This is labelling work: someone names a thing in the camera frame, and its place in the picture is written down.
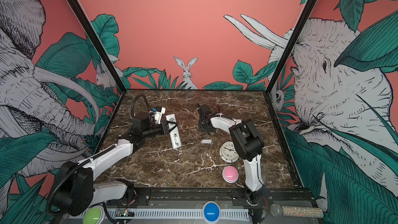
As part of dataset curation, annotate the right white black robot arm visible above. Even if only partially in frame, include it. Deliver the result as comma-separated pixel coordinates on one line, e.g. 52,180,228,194
196,104,267,205

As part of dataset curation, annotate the green round push button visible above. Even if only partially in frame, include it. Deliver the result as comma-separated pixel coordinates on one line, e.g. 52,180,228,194
83,206,105,224

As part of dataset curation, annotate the white remote battery cover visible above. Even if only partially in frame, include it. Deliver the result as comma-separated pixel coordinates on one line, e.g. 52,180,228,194
201,139,212,144

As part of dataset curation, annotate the white remote control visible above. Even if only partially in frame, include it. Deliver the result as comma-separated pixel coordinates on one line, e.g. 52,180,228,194
165,114,181,150

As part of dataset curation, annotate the black front mounting rail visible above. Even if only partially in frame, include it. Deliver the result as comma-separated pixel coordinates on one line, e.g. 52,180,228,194
109,187,317,207

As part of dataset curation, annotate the small green circuit board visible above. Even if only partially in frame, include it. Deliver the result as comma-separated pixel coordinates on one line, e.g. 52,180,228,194
115,208,135,218

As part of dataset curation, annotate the white round alarm clock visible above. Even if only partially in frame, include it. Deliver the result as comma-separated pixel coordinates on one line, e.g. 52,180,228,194
219,142,239,163

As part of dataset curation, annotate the right black frame post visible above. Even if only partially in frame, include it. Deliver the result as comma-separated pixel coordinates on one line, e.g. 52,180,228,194
265,0,317,96

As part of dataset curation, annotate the glittery silver microphone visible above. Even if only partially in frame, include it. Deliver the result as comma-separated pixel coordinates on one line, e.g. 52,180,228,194
269,204,324,219

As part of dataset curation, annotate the white slotted cable duct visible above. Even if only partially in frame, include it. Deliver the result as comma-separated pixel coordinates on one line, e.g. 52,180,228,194
74,208,250,220

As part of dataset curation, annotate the pink round push button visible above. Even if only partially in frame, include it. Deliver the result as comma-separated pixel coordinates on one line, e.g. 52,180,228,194
222,166,239,184

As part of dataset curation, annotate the left black frame post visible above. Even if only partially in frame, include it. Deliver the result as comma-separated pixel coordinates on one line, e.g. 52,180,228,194
67,0,127,94

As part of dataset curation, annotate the blue round push button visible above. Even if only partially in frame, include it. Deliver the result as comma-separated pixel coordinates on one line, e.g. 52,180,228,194
202,201,221,224

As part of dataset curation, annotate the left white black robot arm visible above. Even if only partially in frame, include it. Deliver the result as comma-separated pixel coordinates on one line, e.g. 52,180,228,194
46,112,178,216

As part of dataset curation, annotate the black frame post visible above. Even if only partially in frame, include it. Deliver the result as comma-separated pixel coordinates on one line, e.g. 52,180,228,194
67,0,127,94
265,0,317,96

